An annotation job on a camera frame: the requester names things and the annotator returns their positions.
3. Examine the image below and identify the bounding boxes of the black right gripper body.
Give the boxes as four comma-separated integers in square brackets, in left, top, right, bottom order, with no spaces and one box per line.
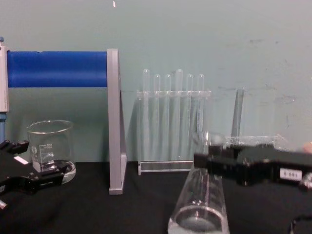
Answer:
[236,143,312,188]

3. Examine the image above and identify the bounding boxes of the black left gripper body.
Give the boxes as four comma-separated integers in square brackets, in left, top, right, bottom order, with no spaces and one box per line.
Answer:
[0,145,38,196]

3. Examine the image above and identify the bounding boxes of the large clear glass cylinder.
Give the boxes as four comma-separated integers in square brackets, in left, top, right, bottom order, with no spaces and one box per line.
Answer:
[168,131,230,234]

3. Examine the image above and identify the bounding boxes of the clear plastic tray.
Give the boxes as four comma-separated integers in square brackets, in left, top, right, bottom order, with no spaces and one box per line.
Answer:
[214,133,289,151]

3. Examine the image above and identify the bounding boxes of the clear glass beaker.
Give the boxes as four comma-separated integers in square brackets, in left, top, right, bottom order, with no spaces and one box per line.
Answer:
[26,120,77,184]

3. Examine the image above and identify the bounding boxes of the grey glass tube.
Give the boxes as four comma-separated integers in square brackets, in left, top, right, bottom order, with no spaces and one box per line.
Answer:
[231,88,245,137]

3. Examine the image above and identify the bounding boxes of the clear acrylic test tube rack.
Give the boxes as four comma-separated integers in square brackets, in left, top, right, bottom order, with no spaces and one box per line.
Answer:
[136,90,212,176]

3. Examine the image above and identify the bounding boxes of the clear glass test tube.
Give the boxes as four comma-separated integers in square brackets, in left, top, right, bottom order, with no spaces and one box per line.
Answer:
[164,74,172,160]
[175,69,184,160]
[153,74,161,160]
[142,68,150,160]
[186,74,194,160]

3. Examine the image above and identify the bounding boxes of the black table cloth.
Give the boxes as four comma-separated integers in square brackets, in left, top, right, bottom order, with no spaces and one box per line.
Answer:
[0,159,312,234]

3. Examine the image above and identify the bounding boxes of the grey stand with blue bar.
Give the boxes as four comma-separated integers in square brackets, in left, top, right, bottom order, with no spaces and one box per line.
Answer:
[6,48,128,196]

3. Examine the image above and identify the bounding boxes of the thin dark cable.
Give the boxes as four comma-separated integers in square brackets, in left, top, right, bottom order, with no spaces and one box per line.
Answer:
[287,211,312,234]

